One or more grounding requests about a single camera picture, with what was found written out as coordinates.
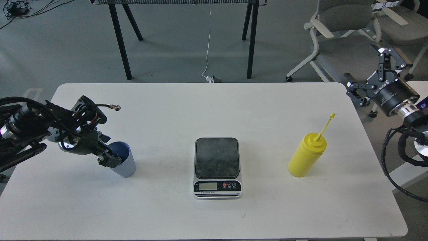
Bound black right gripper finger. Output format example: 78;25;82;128
344;73;378;107
370;45;412;81

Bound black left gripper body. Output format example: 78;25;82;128
59;96;108;156

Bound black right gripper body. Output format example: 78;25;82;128
366;72;420;117

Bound blue plastic cup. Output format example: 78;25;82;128
108;142;136;177

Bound yellow squeeze bottle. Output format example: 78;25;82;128
288;113;336;177

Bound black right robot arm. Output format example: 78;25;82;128
344;45;427;202

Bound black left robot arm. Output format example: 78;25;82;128
0;96;126;171

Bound digital kitchen scale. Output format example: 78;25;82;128
193;137;243;200

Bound grey office chair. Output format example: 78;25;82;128
286;0;402;118
372;0;428;81

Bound white side table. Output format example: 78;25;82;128
388;81;428;194

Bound black-legged background table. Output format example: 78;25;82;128
90;0;268;80

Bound white hanging cable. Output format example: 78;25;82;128
201;3;214;83

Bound black cables on floor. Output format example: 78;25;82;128
0;0;75;30

